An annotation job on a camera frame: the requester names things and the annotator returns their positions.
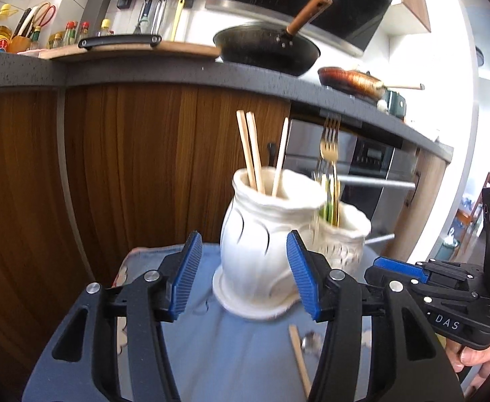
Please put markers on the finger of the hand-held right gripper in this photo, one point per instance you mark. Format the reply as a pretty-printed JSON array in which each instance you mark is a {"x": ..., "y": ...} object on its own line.
[
  {"x": 399, "y": 269},
  {"x": 450, "y": 303}
]

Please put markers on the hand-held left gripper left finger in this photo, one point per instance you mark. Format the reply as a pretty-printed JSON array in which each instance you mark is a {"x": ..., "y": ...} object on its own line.
[{"x": 186, "y": 276}]

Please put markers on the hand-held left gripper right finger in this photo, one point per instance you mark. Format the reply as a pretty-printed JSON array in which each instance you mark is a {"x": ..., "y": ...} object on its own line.
[{"x": 301, "y": 276}]

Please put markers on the white floral ceramic utensil holder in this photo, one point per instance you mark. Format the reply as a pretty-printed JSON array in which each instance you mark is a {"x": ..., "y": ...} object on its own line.
[{"x": 257, "y": 243}]

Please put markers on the silver spoon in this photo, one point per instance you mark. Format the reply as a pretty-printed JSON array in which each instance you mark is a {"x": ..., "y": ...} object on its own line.
[{"x": 312, "y": 342}]

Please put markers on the gold fork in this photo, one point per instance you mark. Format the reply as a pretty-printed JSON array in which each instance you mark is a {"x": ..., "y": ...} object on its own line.
[{"x": 330, "y": 142}]

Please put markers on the person's right hand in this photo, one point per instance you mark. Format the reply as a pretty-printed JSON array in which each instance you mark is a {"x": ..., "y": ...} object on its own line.
[{"x": 475, "y": 358}]

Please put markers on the green bin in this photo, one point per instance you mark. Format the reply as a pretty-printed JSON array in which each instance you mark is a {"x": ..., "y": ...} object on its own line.
[{"x": 448, "y": 247}]

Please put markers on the white ceramic saucer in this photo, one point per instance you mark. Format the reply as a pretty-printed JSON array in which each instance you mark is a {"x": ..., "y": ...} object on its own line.
[{"x": 245, "y": 310}]

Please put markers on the narrow wooden cabinet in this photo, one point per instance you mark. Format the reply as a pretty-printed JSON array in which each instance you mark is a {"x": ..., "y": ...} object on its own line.
[{"x": 425, "y": 201}]

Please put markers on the blue printed cloth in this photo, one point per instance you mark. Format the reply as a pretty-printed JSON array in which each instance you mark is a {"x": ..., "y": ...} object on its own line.
[{"x": 236, "y": 356}]

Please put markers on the stainless steel oven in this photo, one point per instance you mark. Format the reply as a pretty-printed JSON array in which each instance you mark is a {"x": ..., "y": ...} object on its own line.
[{"x": 374, "y": 167}]

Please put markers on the wooden chair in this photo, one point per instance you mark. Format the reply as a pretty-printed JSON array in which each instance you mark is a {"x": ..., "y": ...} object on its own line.
[{"x": 483, "y": 192}]

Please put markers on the pale bamboo chopstick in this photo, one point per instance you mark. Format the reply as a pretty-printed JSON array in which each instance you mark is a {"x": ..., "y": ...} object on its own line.
[{"x": 280, "y": 155}]

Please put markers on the wide wooden cabinet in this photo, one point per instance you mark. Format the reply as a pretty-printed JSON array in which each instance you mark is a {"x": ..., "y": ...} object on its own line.
[{"x": 123, "y": 167}]

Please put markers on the green pot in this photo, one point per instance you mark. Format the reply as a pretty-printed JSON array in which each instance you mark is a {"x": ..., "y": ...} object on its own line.
[{"x": 395, "y": 101}]

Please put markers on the copper frying pan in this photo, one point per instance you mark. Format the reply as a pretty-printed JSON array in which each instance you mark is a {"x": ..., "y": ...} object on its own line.
[{"x": 349, "y": 81}]

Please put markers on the grey countertop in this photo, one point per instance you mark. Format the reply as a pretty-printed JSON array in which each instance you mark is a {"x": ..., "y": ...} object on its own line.
[{"x": 144, "y": 73}]

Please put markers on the wooden cutting board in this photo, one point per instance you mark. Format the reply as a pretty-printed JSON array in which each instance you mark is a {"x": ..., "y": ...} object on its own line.
[{"x": 144, "y": 51}]

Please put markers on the yellow-capped sauce bottle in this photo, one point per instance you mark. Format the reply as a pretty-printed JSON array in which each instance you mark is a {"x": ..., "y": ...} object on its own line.
[{"x": 105, "y": 27}]

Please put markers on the metal hanging utensil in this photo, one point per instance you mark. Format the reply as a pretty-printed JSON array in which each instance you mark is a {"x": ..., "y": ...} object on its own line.
[
  {"x": 158, "y": 14},
  {"x": 145, "y": 14}
]

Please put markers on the red-capped sauce bottle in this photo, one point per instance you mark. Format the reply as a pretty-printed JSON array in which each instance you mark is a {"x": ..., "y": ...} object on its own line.
[
  {"x": 70, "y": 34},
  {"x": 84, "y": 30}
]

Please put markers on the wooden knife block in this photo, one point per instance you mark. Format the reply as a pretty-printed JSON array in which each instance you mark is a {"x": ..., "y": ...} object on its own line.
[{"x": 19, "y": 44}]

